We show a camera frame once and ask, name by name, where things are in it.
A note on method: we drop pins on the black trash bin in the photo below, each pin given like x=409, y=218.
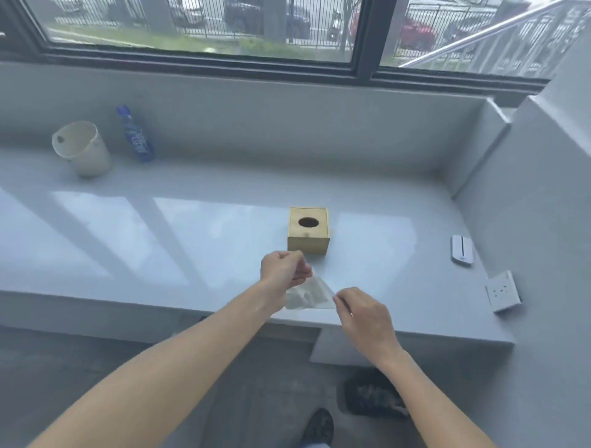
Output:
x=365, y=392

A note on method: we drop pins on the clear plastic bag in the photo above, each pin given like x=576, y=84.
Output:
x=323, y=286

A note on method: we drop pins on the small white flat device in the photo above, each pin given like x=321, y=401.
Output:
x=461, y=250

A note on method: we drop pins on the red car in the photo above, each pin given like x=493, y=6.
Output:
x=415, y=32

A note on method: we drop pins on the cream plastic cup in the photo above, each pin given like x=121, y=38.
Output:
x=87, y=154

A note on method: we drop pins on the black metal fence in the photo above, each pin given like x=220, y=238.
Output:
x=314, y=23

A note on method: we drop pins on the person's right forearm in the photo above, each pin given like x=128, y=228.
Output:
x=429, y=401

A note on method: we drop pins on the dark car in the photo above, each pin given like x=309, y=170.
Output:
x=244, y=14

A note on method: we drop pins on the blue plastic bottle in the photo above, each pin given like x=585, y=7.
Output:
x=137, y=136

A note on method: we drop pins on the person's right hand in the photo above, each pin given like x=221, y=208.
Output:
x=369, y=323

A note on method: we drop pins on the person's right dark shoe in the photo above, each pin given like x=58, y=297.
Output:
x=319, y=427

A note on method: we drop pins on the wooden tissue box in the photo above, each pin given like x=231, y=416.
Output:
x=308, y=242

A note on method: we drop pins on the white wall socket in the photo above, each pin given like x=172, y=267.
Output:
x=502, y=291

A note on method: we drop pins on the person's left forearm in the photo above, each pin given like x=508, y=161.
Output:
x=161, y=383

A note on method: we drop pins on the white tissue stack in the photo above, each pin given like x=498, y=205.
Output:
x=314, y=295

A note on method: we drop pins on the white stair railing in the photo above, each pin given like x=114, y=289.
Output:
x=508, y=37

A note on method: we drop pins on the person's left hand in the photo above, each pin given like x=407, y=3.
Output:
x=281, y=272

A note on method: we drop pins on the dark window frame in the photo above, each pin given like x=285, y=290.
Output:
x=367, y=37

